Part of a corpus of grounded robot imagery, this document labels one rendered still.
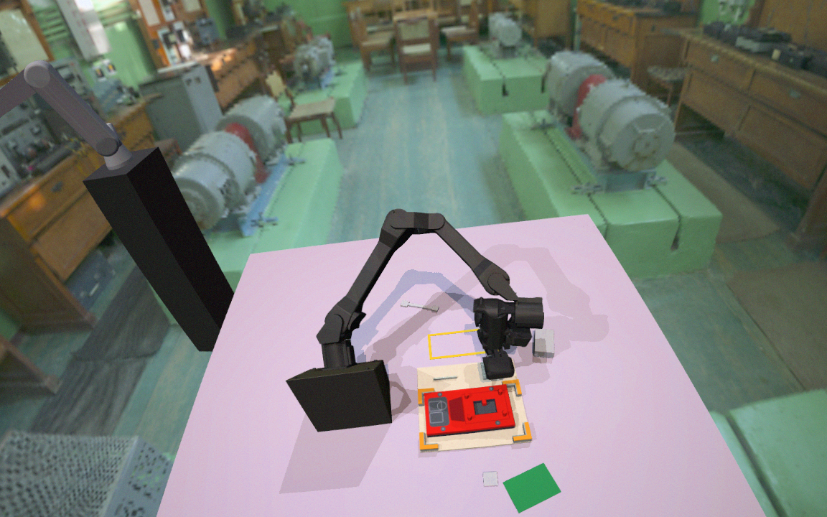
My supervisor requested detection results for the green flat rectangle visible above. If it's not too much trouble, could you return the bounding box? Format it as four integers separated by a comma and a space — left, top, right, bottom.
503, 463, 561, 513

